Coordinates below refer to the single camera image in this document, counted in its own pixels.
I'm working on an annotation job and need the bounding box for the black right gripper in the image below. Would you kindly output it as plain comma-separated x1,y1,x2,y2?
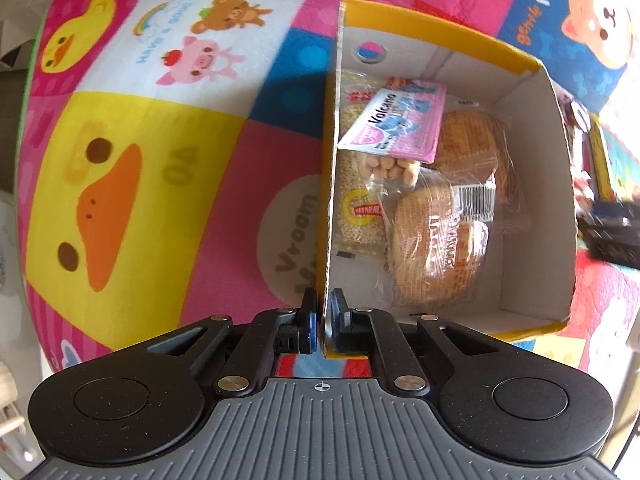
577,200,640,269

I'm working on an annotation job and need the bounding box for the pink Volcano biscuit packet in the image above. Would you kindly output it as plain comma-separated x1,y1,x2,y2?
337,77,447,164

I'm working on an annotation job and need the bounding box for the wrapped round biscuit pack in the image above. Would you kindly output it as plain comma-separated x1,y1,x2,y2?
380,174,496,311

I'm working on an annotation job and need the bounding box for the yellow cardboard box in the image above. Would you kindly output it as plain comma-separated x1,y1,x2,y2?
317,0,576,342

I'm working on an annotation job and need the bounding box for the sesame snack packet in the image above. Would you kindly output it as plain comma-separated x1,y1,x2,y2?
333,70,386,257

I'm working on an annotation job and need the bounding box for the colourful cartoon patchwork blanket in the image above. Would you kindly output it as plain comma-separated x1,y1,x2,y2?
16,0,639,385

